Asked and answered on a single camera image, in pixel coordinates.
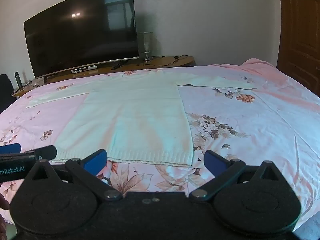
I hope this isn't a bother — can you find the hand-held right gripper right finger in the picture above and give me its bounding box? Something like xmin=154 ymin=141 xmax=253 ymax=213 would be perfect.
xmin=189 ymin=150 xmax=298 ymax=202

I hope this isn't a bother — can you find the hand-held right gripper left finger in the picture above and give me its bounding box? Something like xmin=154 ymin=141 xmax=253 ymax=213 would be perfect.
xmin=24 ymin=149 xmax=123 ymax=202

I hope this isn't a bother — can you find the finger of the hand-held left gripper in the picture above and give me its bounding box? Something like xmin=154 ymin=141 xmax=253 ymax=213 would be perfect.
xmin=0 ymin=143 xmax=22 ymax=154
xmin=24 ymin=145 xmax=58 ymax=161

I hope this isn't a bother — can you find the white knit sweater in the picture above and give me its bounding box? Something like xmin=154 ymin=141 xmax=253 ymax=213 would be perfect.
xmin=26 ymin=70 xmax=258 ymax=167

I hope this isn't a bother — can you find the person's left hand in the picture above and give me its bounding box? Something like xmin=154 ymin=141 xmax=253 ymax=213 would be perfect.
xmin=0 ymin=195 xmax=11 ymax=210

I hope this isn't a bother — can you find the pink floral bed sheet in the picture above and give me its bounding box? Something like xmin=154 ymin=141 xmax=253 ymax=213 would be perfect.
xmin=0 ymin=58 xmax=320 ymax=233

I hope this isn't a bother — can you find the dark chair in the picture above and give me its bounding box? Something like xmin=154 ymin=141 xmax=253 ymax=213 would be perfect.
xmin=0 ymin=74 xmax=17 ymax=114

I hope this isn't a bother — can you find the black upright remote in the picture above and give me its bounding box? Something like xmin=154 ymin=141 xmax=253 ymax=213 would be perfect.
xmin=14 ymin=72 xmax=23 ymax=90

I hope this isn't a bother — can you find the silver set-top box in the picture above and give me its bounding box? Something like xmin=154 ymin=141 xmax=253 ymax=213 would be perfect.
xmin=71 ymin=65 xmax=97 ymax=74

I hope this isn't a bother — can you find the wooden television stand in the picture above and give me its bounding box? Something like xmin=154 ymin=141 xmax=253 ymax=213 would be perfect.
xmin=11 ymin=56 xmax=195 ymax=98

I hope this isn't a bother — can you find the glass table lamp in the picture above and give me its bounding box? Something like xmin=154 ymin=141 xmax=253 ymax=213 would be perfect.
xmin=138 ymin=32 xmax=154 ymax=63

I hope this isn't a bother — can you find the black curved television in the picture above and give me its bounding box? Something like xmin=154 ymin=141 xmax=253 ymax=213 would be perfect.
xmin=23 ymin=0 xmax=140 ymax=84

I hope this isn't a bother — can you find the brown wooden door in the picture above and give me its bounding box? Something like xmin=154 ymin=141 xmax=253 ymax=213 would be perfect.
xmin=276 ymin=0 xmax=320 ymax=96

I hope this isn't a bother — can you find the black power cable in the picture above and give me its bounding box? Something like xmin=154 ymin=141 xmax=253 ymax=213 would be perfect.
xmin=139 ymin=54 xmax=188 ymax=66

